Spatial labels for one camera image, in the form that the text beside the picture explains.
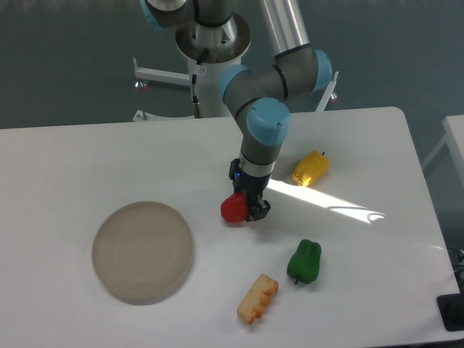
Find red toy pepper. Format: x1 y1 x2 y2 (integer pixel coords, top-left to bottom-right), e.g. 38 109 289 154
220 191 249 223

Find yellow toy pepper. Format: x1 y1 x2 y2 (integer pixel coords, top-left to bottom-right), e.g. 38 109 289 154
292 150 330 187

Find beige round plate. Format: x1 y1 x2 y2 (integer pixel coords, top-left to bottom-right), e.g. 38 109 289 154
91 201 194 306

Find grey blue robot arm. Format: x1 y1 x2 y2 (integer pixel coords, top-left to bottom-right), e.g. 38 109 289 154
135 1 332 223

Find black cable on pedestal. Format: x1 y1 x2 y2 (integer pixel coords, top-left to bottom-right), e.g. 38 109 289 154
191 47 210 119

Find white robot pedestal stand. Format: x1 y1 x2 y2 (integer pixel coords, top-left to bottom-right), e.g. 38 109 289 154
133 1 337 118

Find black cables at right edge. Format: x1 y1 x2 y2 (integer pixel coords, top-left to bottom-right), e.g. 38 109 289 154
447 246 464 294

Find green toy pepper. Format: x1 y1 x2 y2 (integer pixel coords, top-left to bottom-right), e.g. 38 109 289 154
286 239 322 284

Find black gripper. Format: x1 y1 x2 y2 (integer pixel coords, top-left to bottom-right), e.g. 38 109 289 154
228 158 271 222

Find orange fried toy food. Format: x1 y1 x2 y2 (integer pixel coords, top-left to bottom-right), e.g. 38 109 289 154
236 274 279 325

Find black device at right edge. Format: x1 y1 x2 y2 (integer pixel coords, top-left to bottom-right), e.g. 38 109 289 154
436 293 463 332

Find white side table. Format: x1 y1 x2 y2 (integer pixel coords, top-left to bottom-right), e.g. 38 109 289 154
421 115 463 176

